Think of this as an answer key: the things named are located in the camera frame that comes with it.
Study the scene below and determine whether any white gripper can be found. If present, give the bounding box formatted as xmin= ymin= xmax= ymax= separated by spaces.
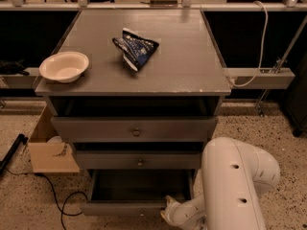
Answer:
xmin=160 ymin=195 xmax=206 ymax=228

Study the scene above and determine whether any grey bottom drawer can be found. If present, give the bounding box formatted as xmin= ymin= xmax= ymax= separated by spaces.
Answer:
xmin=81 ymin=170 xmax=194 ymax=217

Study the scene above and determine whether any grey drawer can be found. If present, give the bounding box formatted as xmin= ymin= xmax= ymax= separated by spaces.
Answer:
xmin=81 ymin=170 xmax=194 ymax=217
xmin=51 ymin=117 xmax=217 ymax=143
xmin=74 ymin=150 xmax=201 ymax=170

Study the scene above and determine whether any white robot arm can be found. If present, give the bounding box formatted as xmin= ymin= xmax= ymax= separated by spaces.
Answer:
xmin=161 ymin=137 xmax=280 ymax=230

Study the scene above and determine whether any grey middle drawer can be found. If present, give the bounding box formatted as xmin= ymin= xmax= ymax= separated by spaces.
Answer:
xmin=74 ymin=150 xmax=201 ymax=170

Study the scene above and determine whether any grey top drawer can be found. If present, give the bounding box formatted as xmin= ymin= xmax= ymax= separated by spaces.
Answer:
xmin=51 ymin=117 xmax=217 ymax=143

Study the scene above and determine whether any grey drawer cabinet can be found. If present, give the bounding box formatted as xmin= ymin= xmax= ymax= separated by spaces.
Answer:
xmin=34 ymin=9 xmax=232 ymax=190

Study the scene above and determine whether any cardboard box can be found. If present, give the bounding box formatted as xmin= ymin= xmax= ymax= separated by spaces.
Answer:
xmin=27 ymin=107 xmax=80 ymax=173

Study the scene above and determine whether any dark cart at right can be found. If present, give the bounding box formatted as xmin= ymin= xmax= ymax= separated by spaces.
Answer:
xmin=284 ymin=53 xmax=307 ymax=137

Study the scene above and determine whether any blue chip bag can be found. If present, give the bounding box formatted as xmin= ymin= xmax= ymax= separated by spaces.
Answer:
xmin=112 ymin=28 xmax=159 ymax=72

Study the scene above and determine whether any black pole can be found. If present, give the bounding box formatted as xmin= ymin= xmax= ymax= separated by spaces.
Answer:
xmin=0 ymin=133 xmax=28 ymax=174

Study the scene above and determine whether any white bowl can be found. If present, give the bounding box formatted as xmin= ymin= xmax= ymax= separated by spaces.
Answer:
xmin=38 ymin=52 xmax=89 ymax=83

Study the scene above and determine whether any white hanging cable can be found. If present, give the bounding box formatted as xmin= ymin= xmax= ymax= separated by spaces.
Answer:
xmin=228 ymin=0 xmax=270 ymax=88

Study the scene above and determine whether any black floor cable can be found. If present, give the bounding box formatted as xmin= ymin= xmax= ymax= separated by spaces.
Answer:
xmin=6 ymin=168 xmax=89 ymax=230

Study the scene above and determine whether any black cloth on rail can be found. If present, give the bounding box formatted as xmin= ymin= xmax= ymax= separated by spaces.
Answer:
xmin=0 ymin=60 xmax=30 ymax=76

